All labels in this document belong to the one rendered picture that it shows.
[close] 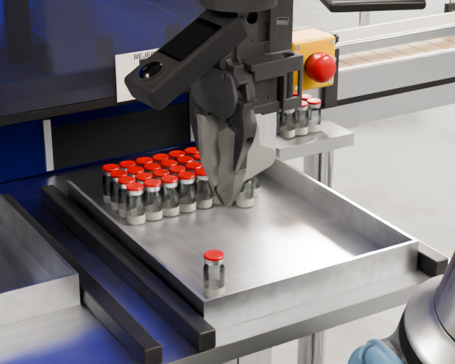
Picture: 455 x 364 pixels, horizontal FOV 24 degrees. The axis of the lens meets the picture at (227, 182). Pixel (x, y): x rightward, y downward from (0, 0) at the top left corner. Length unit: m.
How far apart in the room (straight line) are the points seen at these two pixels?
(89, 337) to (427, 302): 0.39
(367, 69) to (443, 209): 1.85
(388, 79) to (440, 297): 0.99
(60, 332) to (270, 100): 0.30
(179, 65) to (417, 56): 0.84
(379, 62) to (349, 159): 2.16
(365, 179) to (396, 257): 2.54
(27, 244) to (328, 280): 0.34
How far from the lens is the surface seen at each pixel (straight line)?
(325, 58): 1.42
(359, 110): 1.67
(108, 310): 1.02
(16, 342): 1.02
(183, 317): 1.00
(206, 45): 0.94
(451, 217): 3.42
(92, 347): 1.00
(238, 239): 1.19
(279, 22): 0.99
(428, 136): 4.09
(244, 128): 0.96
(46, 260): 1.13
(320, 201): 1.26
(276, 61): 0.98
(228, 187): 1.01
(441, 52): 1.75
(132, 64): 1.30
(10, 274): 1.14
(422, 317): 0.74
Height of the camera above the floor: 1.41
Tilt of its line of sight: 23 degrees down
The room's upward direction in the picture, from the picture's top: straight up
